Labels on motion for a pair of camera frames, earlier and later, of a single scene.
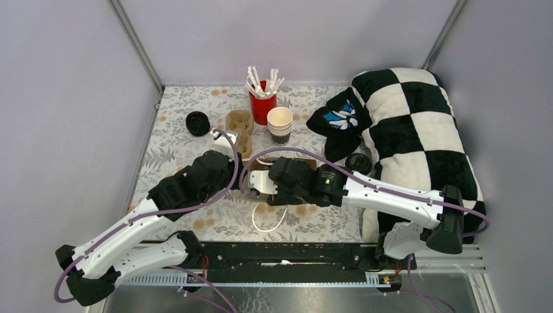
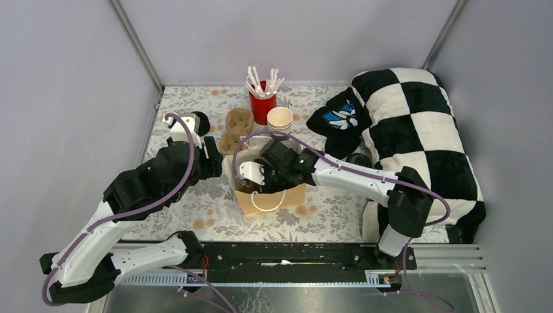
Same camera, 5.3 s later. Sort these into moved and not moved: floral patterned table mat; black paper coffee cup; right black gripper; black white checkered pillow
Moved: right black gripper
Not moved: black paper coffee cup; floral patterned table mat; black white checkered pillow
